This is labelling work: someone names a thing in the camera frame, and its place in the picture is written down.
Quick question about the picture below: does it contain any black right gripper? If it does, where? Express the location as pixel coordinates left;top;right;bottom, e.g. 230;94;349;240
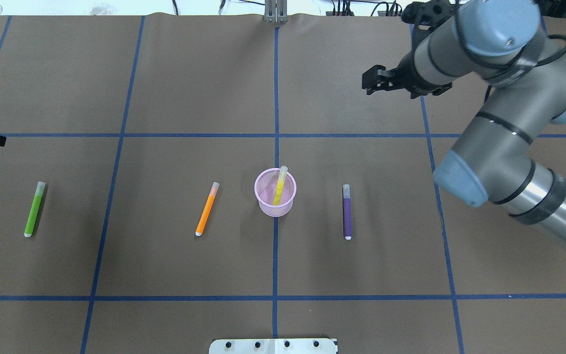
362;50;453;99

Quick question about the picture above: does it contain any purple highlighter pen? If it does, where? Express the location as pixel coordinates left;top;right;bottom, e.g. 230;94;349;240
342;184;353;240

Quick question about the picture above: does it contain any yellow highlighter pen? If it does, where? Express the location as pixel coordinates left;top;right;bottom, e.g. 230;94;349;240
272;166;288;206

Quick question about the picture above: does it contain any orange highlighter pen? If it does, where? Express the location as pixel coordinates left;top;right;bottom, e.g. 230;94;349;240
195;181;220;237

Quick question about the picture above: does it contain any green highlighter pen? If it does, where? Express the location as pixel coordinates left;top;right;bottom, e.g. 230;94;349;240
23;181;46;238

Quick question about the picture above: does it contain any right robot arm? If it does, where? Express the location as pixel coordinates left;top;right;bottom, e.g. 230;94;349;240
362;0;566;249

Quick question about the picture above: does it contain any pink mesh pen holder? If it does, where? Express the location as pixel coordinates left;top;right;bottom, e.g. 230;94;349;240
254;166;297;218

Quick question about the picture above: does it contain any aluminium frame post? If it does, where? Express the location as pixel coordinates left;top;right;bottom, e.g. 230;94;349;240
263;0;289;23

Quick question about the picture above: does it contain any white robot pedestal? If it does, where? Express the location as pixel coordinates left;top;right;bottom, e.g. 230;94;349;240
208;338;339;354

